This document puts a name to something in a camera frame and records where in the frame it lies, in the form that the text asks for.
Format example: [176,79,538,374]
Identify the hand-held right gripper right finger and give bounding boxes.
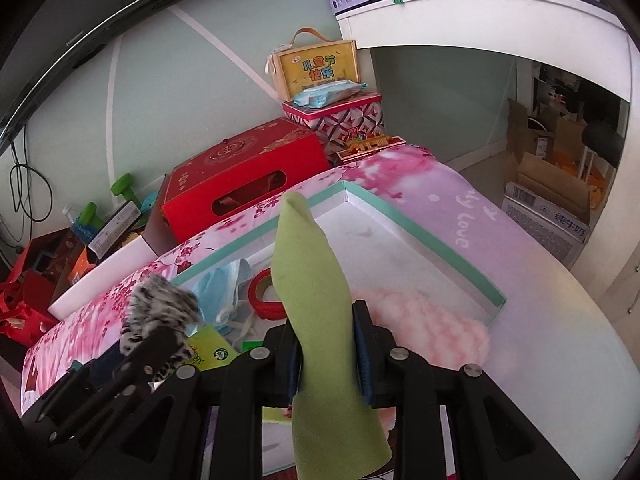
[352,300,581,480]

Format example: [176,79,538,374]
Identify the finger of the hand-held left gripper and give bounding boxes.
[22,352,128,418]
[47,327,182,448]

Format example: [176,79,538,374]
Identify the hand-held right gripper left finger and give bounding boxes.
[100,327,303,480]

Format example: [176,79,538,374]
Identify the leopard print scrunchie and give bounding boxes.
[119,274,205,386]

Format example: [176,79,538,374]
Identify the green tissue packet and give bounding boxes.
[187,324,263,373]

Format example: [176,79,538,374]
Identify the pink striped fluffy cloth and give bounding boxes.
[350,287,492,426]

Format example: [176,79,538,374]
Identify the red ring bangle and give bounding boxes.
[248,267,288,322]

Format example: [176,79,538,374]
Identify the light green cloth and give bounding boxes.
[271,191,393,480]

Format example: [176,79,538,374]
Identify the blue face mask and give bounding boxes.
[191,258,256,336]

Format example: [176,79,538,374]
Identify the white shallow box teal rim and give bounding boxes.
[172,180,507,476]

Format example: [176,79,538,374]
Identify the red paper bag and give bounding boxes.
[0,280,56,346]

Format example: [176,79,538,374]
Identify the white foam board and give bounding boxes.
[49,237,166,321]

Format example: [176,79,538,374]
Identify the orange carton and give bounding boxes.
[67,247,96,286]

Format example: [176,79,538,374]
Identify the red open gift box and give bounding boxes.
[10,230,81,301]

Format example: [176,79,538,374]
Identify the black and white carton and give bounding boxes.
[89,200,143,261]

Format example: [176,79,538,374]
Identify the clear water bottle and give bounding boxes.
[62,205,88,241]

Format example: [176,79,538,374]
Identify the pink floral bedsheet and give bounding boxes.
[22,142,640,480]

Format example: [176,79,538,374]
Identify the toy block building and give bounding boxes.
[336,134,407,163]

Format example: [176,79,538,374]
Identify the white printed carton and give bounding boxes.
[502,182,591,266]

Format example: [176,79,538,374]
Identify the red white patterned box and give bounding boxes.
[282,92,386,156]

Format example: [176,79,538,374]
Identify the brown cardboard boxes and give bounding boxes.
[505,100,591,211]

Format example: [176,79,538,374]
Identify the blue wet wipes pack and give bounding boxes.
[292,79,369,110]

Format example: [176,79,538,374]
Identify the black chair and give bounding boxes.
[582,120,626,168]

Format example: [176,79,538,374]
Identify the white desk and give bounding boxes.
[336,0,631,291]

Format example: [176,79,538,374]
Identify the black cable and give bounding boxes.
[10,135,53,221]

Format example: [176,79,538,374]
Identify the yellow gift box with handle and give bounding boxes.
[265,28,358,103]

